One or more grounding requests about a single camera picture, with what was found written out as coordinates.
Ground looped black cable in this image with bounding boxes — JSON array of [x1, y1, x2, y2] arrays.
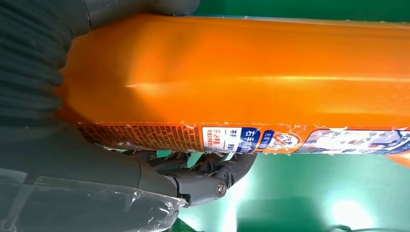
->
[[326, 224, 410, 232]]

